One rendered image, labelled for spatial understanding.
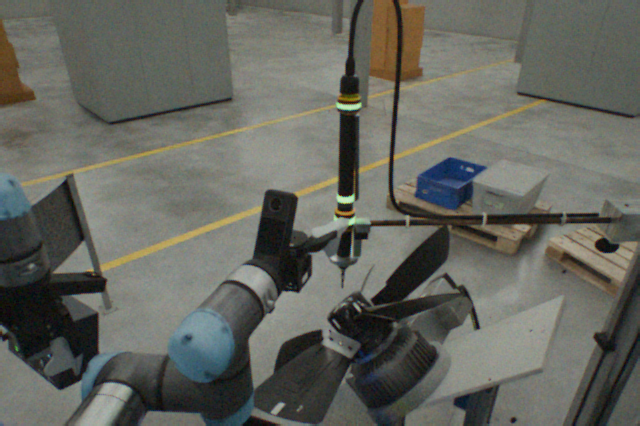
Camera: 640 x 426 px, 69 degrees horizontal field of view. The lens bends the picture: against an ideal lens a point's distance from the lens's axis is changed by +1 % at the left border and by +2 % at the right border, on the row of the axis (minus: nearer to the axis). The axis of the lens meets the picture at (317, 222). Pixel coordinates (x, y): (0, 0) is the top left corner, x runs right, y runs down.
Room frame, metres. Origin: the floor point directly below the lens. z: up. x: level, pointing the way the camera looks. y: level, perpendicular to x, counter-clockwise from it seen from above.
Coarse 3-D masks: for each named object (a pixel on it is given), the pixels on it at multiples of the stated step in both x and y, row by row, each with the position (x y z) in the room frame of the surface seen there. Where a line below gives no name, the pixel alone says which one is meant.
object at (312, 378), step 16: (304, 352) 0.84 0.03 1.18; (320, 352) 0.83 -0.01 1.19; (336, 352) 0.83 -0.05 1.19; (288, 368) 0.79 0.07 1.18; (304, 368) 0.78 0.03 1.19; (320, 368) 0.77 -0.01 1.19; (336, 368) 0.77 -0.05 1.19; (272, 384) 0.75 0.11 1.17; (288, 384) 0.73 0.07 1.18; (304, 384) 0.73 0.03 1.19; (320, 384) 0.72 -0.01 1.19; (336, 384) 0.72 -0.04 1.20; (256, 400) 0.71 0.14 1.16; (272, 400) 0.69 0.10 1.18; (288, 400) 0.68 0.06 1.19; (304, 400) 0.68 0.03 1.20; (320, 400) 0.68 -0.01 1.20; (288, 416) 0.64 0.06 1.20; (304, 416) 0.63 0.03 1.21; (320, 416) 0.63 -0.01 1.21
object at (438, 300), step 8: (432, 296) 0.74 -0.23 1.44; (440, 296) 0.75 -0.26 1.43; (448, 296) 0.76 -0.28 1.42; (456, 296) 0.77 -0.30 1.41; (384, 304) 0.75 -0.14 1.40; (392, 304) 0.71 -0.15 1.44; (400, 304) 0.75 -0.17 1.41; (408, 304) 0.78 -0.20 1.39; (416, 304) 0.79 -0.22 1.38; (424, 304) 0.79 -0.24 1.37; (432, 304) 0.80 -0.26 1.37; (440, 304) 0.80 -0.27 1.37; (368, 312) 0.85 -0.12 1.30; (376, 312) 0.84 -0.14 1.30; (384, 312) 0.84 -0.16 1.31; (392, 312) 0.84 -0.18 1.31; (400, 312) 0.84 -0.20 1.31; (408, 312) 0.83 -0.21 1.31; (416, 312) 0.83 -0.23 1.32
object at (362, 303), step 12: (348, 300) 0.98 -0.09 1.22; (360, 300) 0.94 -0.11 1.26; (336, 312) 0.92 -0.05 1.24; (348, 312) 0.91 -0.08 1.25; (348, 324) 0.90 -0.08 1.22; (360, 324) 0.89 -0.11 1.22; (348, 336) 0.89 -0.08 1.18; (360, 336) 0.89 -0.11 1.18; (372, 336) 0.88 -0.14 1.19; (384, 336) 0.87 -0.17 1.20; (360, 348) 0.86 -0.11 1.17; (372, 348) 0.85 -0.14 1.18
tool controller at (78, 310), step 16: (64, 304) 0.95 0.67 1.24; (80, 304) 0.96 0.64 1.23; (80, 320) 0.89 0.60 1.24; (96, 320) 0.92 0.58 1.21; (80, 336) 0.88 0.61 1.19; (96, 336) 0.91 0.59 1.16; (16, 352) 0.93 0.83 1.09; (96, 352) 0.90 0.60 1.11; (32, 368) 0.88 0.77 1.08; (80, 368) 0.86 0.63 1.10; (64, 384) 0.82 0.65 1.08
